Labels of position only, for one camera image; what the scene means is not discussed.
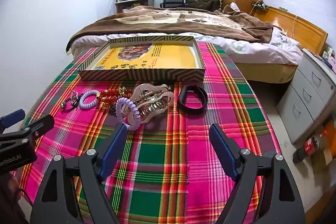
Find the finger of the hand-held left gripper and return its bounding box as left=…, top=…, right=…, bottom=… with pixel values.
left=14, top=114, right=55, bottom=140
left=0, top=109, right=26, bottom=133

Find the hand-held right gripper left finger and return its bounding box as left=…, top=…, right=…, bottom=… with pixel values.
left=29, top=123, right=128, bottom=224

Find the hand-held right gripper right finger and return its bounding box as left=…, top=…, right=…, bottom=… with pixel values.
left=209, top=123, right=306, bottom=224

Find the purple spiral hair tie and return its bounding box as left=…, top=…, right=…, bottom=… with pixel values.
left=115, top=97, right=144, bottom=131

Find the black hair tie with charm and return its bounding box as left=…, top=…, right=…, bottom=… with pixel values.
left=60, top=97, right=82, bottom=112

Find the light blue spiral hair tie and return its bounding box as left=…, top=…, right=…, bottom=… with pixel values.
left=79, top=90, right=101, bottom=110

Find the black wristband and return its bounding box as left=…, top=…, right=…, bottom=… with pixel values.
left=177, top=85, right=208, bottom=113

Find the red bead bracelet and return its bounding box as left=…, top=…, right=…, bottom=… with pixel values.
left=96, top=87, right=134, bottom=109

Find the white jade bangle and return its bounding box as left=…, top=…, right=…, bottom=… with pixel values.
left=128, top=84, right=175, bottom=123

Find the striped cardboard box tray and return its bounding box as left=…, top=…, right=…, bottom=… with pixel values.
left=77, top=35, right=206, bottom=82

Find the person's left forearm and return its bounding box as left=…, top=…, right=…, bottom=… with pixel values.
left=0, top=172, right=30, bottom=224

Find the pink green plaid tablecloth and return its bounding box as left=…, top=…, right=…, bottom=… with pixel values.
left=18, top=42, right=282, bottom=224

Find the yellow bed mattress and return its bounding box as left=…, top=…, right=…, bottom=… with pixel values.
left=234, top=61, right=298, bottom=83

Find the cola bottle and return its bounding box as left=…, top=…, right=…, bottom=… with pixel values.
left=292, top=130, right=328, bottom=164

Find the bed with brown blanket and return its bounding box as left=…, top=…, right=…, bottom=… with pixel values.
left=66, top=5, right=275, bottom=51
left=71, top=27, right=303, bottom=65

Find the grey drawer cabinet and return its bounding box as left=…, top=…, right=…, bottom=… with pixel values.
left=276, top=49, right=336, bottom=144

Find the clutter on cabinet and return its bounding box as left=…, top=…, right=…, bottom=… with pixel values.
left=319, top=46, right=336, bottom=67

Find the shelf with bottles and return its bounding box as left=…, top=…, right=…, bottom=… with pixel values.
left=115, top=0, right=155, bottom=14

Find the wooden bed headboard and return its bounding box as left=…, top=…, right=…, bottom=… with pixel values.
left=253, top=6, right=328, bottom=55

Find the dark sofa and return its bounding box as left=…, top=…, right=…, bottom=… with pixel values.
left=185, top=0, right=222, bottom=11

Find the power strip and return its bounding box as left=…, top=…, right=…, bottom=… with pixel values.
left=252, top=1, right=269, bottom=10

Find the orange cable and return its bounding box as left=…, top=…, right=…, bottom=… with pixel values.
left=290, top=15, right=299, bottom=38

